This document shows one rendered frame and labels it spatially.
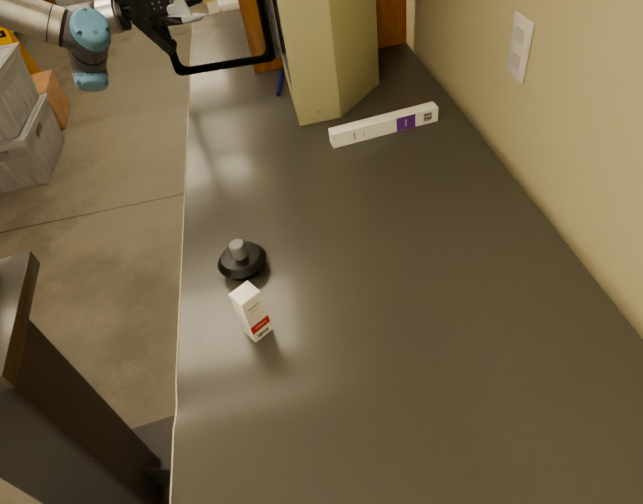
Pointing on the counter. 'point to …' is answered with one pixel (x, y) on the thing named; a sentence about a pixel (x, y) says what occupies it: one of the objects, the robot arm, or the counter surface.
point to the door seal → (237, 61)
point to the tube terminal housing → (329, 55)
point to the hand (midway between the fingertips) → (206, 7)
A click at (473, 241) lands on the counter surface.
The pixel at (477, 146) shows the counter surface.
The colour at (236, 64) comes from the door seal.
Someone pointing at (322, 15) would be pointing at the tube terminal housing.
